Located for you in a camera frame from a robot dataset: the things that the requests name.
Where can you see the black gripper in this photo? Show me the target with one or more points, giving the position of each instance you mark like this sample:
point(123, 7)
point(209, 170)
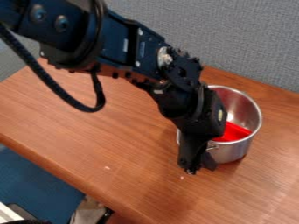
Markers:
point(200, 122)

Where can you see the red plastic block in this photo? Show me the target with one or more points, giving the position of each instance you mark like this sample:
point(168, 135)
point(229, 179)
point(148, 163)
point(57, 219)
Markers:
point(231, 132)

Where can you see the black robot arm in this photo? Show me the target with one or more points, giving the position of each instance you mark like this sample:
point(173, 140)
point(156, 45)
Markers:
point(87, 39)

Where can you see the grey table leg bracket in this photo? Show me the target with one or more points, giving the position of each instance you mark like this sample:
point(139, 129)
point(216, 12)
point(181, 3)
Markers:
point(91, 212)

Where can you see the stainless steel pot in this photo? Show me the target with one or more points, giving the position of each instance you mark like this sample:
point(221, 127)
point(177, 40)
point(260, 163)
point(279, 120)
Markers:
point(243, 113)

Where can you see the white and black floor object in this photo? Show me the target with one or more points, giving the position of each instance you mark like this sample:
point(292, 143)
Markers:
point(13, 213)

